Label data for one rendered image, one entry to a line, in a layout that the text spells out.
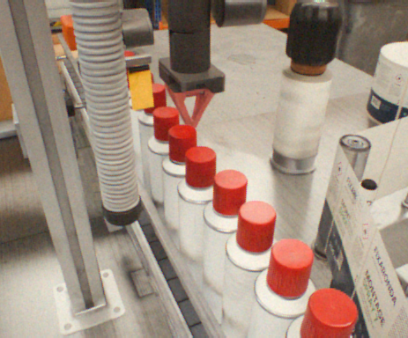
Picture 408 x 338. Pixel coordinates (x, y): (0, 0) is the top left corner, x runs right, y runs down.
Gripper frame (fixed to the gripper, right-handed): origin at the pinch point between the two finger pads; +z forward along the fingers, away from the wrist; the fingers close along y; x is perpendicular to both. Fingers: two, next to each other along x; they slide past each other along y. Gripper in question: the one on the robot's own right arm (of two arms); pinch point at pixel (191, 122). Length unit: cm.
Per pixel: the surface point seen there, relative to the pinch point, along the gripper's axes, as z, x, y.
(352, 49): 59, -179, 151
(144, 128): -1.8, 8.0, -1.6
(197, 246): 4.1, 7.9, -20.6
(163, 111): -7.0, 6.9, -7.7
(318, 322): -6.6, 7.4, -39.8
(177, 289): 13.5, 10.0, -18.3
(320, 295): -6.8, 6.1, -38.2
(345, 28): 44, -170, 152
